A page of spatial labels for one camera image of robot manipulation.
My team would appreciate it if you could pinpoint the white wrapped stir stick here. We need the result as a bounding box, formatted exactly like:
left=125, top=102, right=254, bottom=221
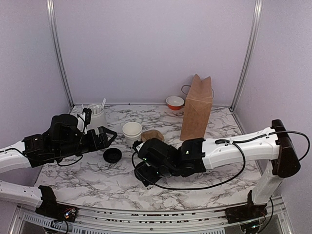
left=101, top=98, right=106, bottom=109

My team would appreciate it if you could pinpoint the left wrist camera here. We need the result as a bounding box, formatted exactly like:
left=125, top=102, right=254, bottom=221
left=77, top=108, right=92, bottom=135

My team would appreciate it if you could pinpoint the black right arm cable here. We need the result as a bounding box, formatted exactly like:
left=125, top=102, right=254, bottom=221
left=131, top=131, right=309, bottom=191

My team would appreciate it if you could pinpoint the white ribbed canister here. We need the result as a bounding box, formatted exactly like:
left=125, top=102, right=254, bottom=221
left=86, top=103, right=108, bottom=134

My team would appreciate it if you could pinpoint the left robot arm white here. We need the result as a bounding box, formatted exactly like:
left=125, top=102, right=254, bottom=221
left=0, top=113, right=117, bottom=217

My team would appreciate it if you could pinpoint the brown cardboard cup carrier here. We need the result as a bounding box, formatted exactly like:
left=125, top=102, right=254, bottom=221
left=141, top=129, right=165, bottom=142

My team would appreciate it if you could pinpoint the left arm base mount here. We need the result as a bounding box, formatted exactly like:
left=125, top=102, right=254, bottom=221
left=35, top=185, right=78, bottom=222

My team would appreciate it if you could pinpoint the black lid stack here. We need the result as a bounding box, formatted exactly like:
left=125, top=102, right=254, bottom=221
left=103, top=148, right=122, bottom=163

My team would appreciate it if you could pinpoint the brown paper bag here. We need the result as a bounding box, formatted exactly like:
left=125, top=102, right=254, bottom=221
left=180, top=74, right=213, bottom=141

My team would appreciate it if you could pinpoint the orange white bowl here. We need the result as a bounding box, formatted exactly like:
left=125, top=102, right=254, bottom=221
left=166, top=96, right=184, bottom=111

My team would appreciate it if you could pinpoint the aluminium frame post right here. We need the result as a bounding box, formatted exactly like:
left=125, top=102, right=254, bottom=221
left=230, top=0, right=263, bottom=112

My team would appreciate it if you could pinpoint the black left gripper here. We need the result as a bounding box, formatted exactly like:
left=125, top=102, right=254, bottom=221
left=56, top=126, right=117, bottom=159

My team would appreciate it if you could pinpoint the white paper coffee cup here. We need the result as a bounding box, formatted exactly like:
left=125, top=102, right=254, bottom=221
left=143, top=185, right=154, bottom=191

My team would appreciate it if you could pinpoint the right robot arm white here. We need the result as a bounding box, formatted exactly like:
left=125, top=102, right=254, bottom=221
left=134, top=119, right=301, bottom=218

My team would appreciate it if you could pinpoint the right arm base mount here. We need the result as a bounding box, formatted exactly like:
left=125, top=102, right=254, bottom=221
left=225, top=190, right=268, bottom=224

